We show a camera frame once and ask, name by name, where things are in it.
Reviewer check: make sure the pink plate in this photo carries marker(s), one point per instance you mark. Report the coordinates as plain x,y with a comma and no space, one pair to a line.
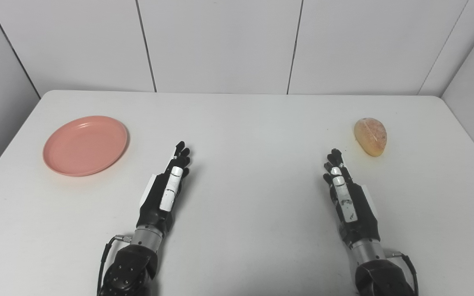
85,145

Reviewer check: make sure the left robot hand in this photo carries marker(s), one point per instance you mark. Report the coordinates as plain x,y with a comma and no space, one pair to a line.
157,201

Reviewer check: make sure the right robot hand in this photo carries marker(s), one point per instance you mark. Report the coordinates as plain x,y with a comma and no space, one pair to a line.
356,207

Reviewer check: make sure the bread roll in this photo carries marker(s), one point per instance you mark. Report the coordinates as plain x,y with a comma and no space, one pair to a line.
370,136

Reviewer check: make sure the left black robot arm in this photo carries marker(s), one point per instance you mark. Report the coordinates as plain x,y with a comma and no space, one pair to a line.
132,265

